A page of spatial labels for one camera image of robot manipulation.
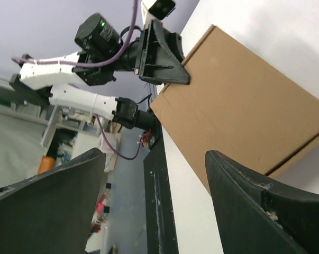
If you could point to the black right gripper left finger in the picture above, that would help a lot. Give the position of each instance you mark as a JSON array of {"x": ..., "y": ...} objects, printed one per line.
[{"x": 52, "y": 212}]

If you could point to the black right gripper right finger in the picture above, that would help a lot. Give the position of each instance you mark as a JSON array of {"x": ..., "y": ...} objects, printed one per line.
[{"x": 257, "y": 214}]

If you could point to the brown cardboard box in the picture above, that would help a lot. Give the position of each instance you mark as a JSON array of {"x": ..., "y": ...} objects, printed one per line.
[{"x": 240, "y": 105}]

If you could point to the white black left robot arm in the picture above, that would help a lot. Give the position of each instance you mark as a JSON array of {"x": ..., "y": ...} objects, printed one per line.
[{"x": 155, "y": 56}]

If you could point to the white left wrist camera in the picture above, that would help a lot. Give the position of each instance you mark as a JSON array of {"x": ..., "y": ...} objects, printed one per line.
[{"x": 156, "y": 9}]

